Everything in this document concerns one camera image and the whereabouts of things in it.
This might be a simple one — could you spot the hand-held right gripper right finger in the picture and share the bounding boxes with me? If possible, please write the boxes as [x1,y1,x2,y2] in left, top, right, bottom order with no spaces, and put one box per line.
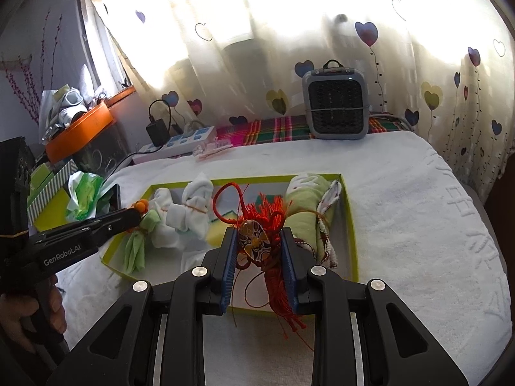
[280,227,469,386]

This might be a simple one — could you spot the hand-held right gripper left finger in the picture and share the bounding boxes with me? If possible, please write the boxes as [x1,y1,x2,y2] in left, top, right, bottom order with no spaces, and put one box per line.
[46,226,239,386]

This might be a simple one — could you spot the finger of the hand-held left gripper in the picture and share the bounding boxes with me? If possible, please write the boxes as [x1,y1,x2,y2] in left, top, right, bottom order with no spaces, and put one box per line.
[82,208,141,246]

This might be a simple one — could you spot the green cloth bundle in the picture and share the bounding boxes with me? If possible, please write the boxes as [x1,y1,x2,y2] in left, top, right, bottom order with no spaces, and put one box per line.
[122,211,159,274]

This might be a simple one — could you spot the red tassel mask ornament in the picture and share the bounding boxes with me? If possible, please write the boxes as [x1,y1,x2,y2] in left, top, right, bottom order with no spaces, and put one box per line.
[212,182,316,352]

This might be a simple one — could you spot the yellow sponge with green scourer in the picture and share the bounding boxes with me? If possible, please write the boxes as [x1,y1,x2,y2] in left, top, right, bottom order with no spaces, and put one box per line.
[257,194,287,210]
[207,208,236,247]

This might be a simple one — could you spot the white green printed sock bundle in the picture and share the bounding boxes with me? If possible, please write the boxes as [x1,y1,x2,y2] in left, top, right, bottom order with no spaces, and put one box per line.
[150,187,214,274]

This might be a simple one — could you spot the green patterned towel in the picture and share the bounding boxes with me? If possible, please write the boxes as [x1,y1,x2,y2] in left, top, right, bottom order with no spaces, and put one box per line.
[284,172,342,268]

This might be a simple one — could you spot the yellow-green shallow box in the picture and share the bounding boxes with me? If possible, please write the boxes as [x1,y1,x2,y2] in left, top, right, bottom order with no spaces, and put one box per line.
[100,173,360,319]

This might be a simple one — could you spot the person's left hand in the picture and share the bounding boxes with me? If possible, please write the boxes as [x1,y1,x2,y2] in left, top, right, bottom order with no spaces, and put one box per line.
[0,277,65,354]

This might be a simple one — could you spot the black phone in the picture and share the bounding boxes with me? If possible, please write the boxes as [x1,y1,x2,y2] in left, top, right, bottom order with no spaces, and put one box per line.
[105,184,122,216]

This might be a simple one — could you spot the green white plastic bag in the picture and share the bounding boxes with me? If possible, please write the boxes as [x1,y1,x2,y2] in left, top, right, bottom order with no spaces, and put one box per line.
[66,171,115,222]

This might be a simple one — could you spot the green striped gift box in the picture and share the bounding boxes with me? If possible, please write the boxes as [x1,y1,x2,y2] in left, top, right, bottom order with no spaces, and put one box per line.
[26,159,81,232]

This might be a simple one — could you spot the dark glass panel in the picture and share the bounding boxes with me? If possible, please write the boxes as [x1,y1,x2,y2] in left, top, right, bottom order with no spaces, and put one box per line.
[76,123,151,178]

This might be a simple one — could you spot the black power adapter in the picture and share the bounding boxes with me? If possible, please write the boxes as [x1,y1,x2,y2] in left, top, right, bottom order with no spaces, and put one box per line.
[145,118,172,145]

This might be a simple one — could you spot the orange tray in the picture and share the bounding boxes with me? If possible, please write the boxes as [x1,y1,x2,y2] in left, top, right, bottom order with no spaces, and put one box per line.
[45,102,115,163]

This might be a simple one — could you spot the white power strip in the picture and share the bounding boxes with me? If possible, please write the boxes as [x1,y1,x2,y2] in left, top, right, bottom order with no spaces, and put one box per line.
[132,125,216,164]

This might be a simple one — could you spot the pink comb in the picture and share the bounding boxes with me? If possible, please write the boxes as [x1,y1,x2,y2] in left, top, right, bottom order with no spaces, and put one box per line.
[192,139,234,162]

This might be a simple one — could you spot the orange window ledge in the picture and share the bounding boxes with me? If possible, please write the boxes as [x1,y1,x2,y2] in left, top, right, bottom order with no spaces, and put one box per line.
[107,86,135,107]

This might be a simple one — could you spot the pile of clutter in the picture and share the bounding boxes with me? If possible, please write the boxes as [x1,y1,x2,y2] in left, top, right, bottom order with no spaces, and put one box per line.
[38,84,109,141]

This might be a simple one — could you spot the plaid cloth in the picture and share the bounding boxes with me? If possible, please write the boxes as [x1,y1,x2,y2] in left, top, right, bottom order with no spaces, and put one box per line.
[215,112,413,145]

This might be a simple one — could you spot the pink blossom branches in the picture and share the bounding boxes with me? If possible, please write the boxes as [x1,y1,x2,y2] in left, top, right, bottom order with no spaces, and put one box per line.
[0,10,65,127]

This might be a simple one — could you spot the window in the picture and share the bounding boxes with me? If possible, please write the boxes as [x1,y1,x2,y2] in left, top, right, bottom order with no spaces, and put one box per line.
[78,0,135,99]

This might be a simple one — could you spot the grey portable heater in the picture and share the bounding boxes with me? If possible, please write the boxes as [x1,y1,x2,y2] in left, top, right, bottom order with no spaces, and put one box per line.
[302,60,370,141]

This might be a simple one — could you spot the heart print curtain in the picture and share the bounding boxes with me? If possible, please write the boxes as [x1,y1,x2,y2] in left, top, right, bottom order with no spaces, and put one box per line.
[84,0,515,206]

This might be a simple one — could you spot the black charging cable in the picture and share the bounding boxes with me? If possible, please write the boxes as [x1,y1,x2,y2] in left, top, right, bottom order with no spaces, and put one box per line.
[94,98,190,181]

